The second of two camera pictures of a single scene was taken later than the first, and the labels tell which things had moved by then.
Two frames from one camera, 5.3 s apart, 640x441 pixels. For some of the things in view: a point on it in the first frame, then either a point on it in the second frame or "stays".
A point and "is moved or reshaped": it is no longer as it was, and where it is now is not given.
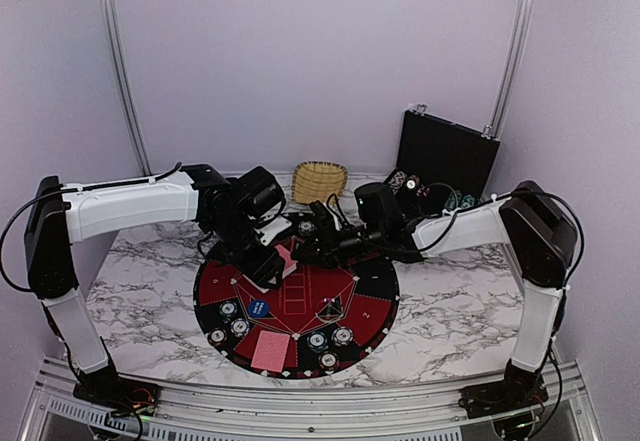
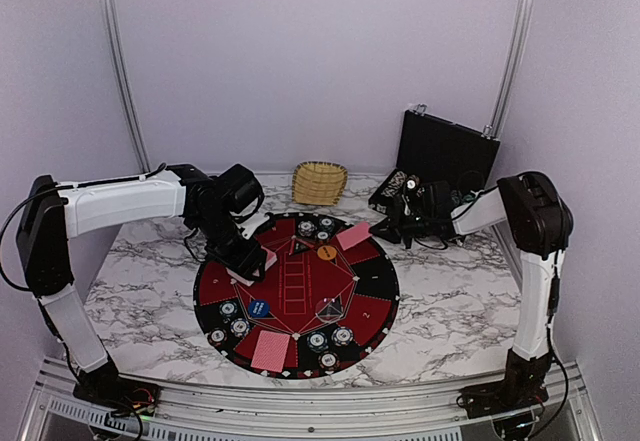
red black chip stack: x=328 y=360 stays
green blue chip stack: x=317 y=342 stays
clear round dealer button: x=329 y=309 stays
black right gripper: x=327 y=245 to x=394 y=225
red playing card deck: x=290 y=265 is moved or reshaped
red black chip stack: x=217 y=337 stays
